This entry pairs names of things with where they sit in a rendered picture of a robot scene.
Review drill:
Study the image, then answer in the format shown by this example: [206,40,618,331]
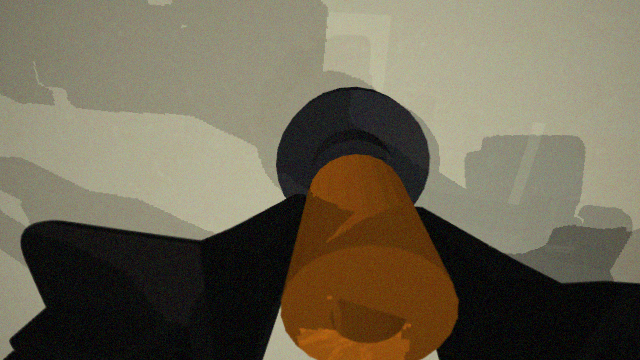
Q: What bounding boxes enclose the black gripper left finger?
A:
[21,194,306,360]

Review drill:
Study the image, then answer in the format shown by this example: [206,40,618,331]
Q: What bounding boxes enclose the orange knob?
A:
[281,154,459,360]

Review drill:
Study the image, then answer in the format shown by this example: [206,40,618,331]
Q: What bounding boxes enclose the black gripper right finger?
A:
[414,206,640,360]

